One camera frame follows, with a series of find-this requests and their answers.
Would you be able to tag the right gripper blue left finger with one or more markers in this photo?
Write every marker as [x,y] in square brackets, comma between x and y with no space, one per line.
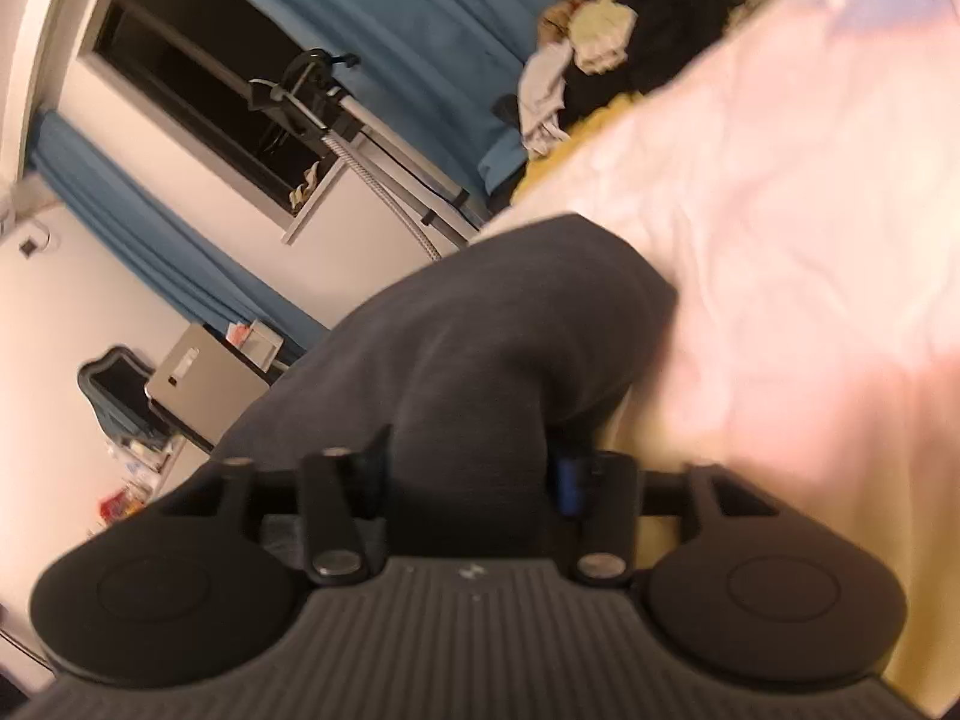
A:
[343,497]

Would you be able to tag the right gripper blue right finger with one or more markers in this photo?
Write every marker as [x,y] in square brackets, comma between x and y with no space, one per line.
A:
[598,499]

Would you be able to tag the black pants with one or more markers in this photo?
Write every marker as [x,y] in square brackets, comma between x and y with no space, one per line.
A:
[476,369]

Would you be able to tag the pile of clothes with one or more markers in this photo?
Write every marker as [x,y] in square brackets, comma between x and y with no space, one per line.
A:
[593,59]

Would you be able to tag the beige chair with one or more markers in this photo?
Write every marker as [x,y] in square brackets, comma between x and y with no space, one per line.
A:
[205,382]

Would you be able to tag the white dressing table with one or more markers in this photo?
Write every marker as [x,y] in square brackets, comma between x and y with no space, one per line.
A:
[145,475]

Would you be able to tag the black framed mirror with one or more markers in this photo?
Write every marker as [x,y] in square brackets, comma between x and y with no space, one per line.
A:
[114,386]

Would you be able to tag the narrow blue curtain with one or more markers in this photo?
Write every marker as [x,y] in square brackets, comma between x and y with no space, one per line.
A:
[176,262]

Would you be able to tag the pastel bed sheet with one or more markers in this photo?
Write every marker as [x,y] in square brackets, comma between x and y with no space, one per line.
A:
[799,185]

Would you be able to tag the large blue curtain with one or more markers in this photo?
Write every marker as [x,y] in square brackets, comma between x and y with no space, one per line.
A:
[429,69]

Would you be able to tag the dark window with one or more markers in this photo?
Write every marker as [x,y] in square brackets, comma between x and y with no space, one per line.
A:
[188,65]

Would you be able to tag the small wall switch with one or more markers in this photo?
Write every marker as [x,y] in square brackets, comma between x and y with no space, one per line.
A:
[28,248]

